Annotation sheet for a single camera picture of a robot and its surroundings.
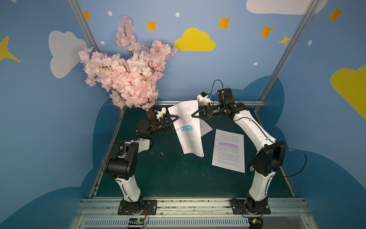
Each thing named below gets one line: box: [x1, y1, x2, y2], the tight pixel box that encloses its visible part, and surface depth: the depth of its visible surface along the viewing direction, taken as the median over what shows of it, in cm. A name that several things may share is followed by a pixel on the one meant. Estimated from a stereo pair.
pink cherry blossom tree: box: [78, 14, 178, 125], surface depth 66 cm
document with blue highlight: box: [167, 100, 205, 158], surface depth 75 cm
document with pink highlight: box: [199, 118, 214, 137], surface depth 112 cm
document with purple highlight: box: [211, 128, 246, 174], surface depth 98 cm
